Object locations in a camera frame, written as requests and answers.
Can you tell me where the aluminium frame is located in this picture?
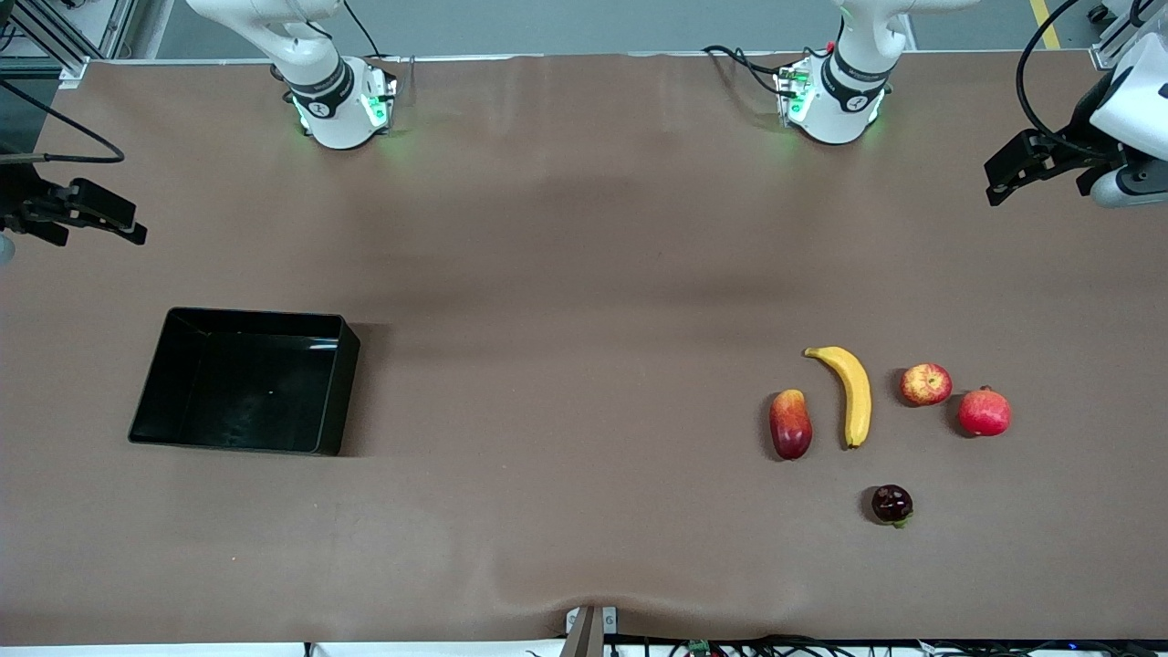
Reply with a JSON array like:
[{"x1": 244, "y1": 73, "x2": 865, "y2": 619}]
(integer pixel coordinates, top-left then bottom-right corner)
[
  {"x1": 0, "y1": 0, "x2": 138, "y2": 89},
  {"x1": 1090, "y1": 0, "x2": 1168, "y2": 69}
]

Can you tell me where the black right arm base cable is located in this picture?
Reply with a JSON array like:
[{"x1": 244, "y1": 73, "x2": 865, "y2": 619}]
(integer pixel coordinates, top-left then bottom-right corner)
[{"x1": 342, "y1": 0, "x2": 381, "y2": 57}]

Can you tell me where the dark purple mangosteen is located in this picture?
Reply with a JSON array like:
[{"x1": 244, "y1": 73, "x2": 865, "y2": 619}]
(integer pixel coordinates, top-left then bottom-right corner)
[{"x1": 871, "y1": 485, "x2": 915, "y2": 528}]

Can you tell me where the red yellow apple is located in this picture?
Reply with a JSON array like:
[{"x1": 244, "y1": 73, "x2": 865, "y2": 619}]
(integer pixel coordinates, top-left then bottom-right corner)
[{"x1": 899, "y1": 362, "x2": 954, "y2": 408}]

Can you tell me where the black arm base cable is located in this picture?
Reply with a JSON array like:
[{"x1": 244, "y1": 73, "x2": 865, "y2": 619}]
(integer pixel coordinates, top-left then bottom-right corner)
[
  {"x1": 701, "y1": 44, "x2": 790, "y2": 97},
  {"x1": 342, "y1": 0, "x2": 381, "y2": 57}
]

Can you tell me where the black left arm base cable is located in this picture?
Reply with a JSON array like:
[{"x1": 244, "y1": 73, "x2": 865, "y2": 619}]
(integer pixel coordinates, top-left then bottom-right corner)
[{"x1": 701, "y1": 44, "x2": 790, "y2": 97}]

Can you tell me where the black plastic box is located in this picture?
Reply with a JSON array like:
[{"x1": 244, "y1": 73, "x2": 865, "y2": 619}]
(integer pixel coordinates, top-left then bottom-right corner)
[{"x1": 128, "y1": 307, "x2": 361, "y2": 457}]

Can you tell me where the red yellow mango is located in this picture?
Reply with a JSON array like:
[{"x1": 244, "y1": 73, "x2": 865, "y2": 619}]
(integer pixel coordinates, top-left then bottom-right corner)
[{"x1": 769, "y1": 389, "x2": 814, "y2": 461}]

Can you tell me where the grey metal table bracket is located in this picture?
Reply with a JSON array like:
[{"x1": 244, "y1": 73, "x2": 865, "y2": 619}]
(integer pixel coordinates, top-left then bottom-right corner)
[{"x1": 564, "y1": 605, "x2": 620, "y2": 657}]

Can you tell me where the brown table cover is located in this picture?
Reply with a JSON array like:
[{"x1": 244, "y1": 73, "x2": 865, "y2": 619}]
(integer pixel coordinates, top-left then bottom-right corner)
[{"x1": 0, "y1": 50, "x2": 1168, "y2": 645}]

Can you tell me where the red pomegranate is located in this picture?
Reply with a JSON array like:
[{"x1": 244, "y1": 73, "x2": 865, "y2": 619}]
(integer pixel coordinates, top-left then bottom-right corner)
[{"x1": 956, "y1": 385, "x2": 1013, "y2": 438}]

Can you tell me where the yellow banana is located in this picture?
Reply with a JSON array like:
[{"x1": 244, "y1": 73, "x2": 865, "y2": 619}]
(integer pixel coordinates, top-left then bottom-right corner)
[{"x1": 804, "y1": 345, "x2": 873, "y2": 450}]

